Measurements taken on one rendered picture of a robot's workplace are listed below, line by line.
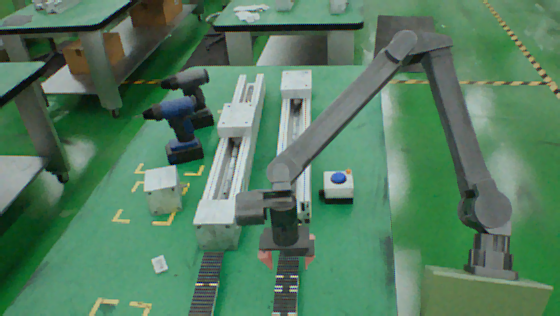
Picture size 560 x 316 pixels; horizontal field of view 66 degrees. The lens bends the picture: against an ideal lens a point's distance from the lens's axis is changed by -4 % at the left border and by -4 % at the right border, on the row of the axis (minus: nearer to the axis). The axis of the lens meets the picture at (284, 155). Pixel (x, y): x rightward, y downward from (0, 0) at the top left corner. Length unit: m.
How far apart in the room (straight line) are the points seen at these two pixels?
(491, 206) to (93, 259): 0.97
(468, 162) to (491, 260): 0.20
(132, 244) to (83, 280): 0.15
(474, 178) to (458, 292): 0.23
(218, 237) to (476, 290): 0.62
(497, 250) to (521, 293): 0.11
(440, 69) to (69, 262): 1.03
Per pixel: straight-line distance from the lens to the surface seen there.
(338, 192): 1.25
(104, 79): 3.51
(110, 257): 1.27
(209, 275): 1.09
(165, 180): 1.30
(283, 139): 1.41
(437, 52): 1.01
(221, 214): 1.14
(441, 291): 0.90
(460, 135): 0.98
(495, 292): 0.91
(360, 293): 1.07
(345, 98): 0.95
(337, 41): 2.80
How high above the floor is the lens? 1.62
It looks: 35 degrees down
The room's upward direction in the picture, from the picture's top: 5 degrees counter-clockwise
